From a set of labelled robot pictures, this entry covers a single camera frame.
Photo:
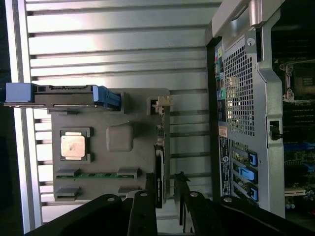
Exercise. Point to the grey plastic parts rack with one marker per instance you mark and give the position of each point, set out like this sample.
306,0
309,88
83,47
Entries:
123,157

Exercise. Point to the white expansion slot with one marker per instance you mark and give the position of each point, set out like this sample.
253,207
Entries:
295,191

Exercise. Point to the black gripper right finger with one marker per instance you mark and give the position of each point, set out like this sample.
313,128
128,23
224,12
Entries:
194,216

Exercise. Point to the metal CPU socket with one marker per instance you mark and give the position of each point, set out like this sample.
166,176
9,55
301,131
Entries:
302,81

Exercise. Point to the hard disk with blue caddy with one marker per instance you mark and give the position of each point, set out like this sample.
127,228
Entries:
64,97

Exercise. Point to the green motherboard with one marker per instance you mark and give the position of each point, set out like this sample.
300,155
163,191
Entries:
295,157

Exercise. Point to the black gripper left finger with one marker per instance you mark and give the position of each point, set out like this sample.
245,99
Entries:
142,214

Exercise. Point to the green RAM stick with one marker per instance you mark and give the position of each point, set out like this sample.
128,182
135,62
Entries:
98,175

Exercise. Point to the silver CPU chip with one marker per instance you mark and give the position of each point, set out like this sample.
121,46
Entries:
72,146

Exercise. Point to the open dark PC case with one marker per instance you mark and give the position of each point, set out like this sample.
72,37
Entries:
270,81

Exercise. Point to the blue card retention clip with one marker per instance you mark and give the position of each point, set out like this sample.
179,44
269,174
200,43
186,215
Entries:
252,158
254,194
246,172

